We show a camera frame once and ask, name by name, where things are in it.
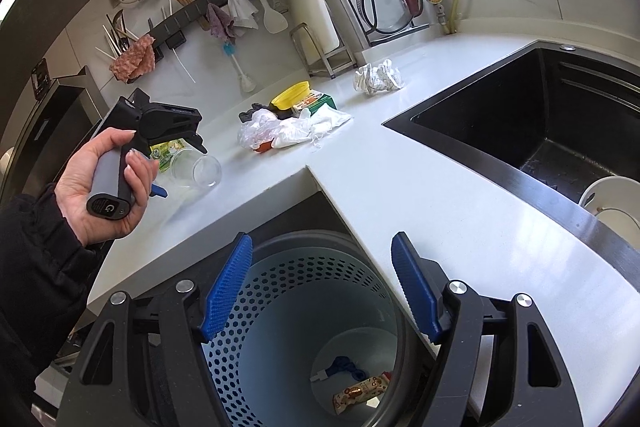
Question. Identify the white rice paddle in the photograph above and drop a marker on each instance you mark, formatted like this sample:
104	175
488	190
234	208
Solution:
272	19

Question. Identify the small dark wall panel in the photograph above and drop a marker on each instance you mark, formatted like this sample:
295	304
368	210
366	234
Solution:
40	79

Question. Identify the clear plastic bag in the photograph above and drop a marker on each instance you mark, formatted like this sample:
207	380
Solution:
257	131

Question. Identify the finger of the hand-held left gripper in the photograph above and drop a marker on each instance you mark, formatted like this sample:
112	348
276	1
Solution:
192	139
175	114

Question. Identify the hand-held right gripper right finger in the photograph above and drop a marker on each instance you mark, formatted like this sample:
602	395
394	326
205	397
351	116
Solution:
415	289

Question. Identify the yellow green spout pouch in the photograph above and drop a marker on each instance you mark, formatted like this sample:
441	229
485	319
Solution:
162	152

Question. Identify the white dish cloth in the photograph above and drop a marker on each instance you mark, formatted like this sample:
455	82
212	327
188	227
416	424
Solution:
242	9

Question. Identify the green white carton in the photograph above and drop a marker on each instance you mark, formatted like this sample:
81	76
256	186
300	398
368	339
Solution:
320	99

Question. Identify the pink dish cloth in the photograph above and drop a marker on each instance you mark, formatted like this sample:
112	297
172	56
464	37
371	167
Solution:
132	59

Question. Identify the yellow plastic lid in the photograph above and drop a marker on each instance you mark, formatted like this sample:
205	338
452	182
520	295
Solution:
290	93

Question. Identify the white plastic bag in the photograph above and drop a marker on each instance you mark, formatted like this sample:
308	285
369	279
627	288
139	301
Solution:
325	119

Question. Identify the white bowl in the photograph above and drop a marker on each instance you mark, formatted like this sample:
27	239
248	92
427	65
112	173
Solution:
607	189

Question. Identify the person's left forearm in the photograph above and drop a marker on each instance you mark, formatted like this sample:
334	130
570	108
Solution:
35	272

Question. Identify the blue white bottle brush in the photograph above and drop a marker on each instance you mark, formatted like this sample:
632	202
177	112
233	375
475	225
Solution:
245	82

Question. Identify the metal cutting board stand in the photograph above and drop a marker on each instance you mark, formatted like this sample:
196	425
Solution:
327	62

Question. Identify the bundle of chopsticks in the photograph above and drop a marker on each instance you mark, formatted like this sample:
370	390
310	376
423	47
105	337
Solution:
117	37

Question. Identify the thin white straw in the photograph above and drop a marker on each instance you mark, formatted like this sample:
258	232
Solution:
184	67

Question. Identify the white paper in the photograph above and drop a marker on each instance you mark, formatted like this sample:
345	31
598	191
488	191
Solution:
377	77

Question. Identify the perforated blue trash bin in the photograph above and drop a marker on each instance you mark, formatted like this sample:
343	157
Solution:
280	307

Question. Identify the clear glass cup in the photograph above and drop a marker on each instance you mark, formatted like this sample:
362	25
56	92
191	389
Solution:
197	169

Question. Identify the dark wall utensil rail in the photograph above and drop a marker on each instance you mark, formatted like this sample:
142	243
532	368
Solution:
200	5

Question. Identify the small orange scrap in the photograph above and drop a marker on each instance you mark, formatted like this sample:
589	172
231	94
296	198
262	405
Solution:
262	147

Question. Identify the range hood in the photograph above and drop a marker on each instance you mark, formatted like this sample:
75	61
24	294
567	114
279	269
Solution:
50	117

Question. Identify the black kitchen sink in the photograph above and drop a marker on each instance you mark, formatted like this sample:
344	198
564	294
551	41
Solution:
500	122

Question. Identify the brown snack wrapper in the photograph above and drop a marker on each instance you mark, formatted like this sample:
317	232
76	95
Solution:
360	392

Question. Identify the person's left hand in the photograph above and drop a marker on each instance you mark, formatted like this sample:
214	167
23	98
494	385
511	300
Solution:
82	192

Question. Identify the purple dish cloth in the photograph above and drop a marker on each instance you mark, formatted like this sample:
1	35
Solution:
220	22

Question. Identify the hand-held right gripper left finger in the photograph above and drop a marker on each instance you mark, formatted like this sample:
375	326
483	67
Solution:
225	289

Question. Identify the dark grey cloth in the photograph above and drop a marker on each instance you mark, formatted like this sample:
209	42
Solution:
257	108

